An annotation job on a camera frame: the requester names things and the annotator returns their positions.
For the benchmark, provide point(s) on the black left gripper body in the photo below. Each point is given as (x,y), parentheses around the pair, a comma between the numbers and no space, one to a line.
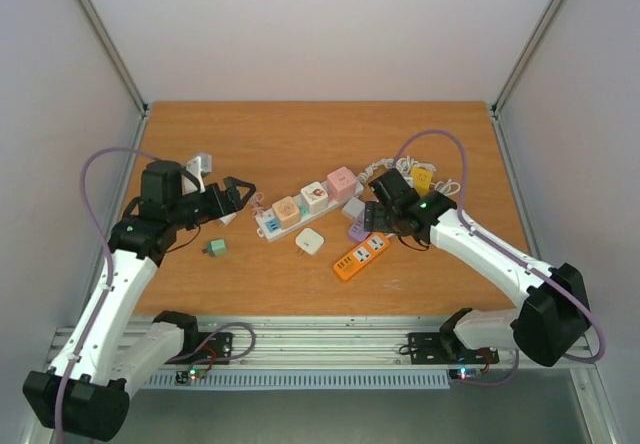
(218,208)

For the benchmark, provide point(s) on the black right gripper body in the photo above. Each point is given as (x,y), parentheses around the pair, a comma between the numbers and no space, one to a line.
(371,217)

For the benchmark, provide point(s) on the white square charger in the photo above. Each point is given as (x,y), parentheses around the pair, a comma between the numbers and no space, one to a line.
(353,208)

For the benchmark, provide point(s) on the yellow cube socket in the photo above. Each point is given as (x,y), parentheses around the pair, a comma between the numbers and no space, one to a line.
(421,180)

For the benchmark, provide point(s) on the pink cube socket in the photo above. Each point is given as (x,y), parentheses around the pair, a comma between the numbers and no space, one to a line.
(341,184)

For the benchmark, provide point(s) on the white power strip pastel sockets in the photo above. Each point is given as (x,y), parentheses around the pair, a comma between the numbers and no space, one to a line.
(268,226)

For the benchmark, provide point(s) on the beige cube socket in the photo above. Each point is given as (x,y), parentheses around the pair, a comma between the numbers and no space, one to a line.
(287,212)

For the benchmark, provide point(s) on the white cube socket adapter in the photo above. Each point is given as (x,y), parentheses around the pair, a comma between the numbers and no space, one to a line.
(314,198)

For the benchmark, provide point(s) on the white charger with pink cable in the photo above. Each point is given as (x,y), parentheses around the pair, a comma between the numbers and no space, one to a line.
(257,209)

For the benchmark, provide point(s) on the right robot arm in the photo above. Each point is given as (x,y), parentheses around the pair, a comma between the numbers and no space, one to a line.
(549,303)

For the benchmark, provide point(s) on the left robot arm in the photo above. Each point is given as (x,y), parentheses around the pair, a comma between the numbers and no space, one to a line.
(88,386)

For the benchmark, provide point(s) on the orange power strip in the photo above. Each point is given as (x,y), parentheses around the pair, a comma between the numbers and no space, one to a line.
(354,262)

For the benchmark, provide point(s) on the purple power strip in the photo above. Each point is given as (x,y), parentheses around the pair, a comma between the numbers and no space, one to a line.
(357,232)

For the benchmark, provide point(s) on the green small charger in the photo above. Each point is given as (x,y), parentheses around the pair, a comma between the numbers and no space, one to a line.
(215,248)

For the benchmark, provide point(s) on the white flat charger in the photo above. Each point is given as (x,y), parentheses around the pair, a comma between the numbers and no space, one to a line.
(309,241)

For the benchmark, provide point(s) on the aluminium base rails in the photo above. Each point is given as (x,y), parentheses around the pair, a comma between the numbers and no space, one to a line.
(286,344)

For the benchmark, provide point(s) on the right small circuit board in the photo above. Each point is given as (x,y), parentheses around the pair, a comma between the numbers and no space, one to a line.
(466,373)

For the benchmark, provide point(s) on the small circuit board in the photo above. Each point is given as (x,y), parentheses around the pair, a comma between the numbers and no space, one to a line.
(190,376)
(466,373)

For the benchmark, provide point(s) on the left small circuit board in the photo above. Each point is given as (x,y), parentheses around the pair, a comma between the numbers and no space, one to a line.
(190,376)

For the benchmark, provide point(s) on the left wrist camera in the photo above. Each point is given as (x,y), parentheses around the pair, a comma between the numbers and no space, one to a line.
(200,166)

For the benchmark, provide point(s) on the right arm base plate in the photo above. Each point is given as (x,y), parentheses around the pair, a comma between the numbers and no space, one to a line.
(433,348)

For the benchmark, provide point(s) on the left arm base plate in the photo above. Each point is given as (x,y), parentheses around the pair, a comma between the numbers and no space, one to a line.
(218,348)

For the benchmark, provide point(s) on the grey slotted cable duct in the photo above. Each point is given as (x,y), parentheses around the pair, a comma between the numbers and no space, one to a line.
(293,380)

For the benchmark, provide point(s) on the aluminium frame post left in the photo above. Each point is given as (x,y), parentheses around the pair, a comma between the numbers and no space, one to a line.
(103,37)

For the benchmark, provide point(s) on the aluminium frame post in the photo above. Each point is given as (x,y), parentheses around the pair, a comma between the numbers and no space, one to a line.
(540,30)
(103,37)

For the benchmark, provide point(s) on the aluminium frame post right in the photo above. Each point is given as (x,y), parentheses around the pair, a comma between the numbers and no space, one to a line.
(540,30)

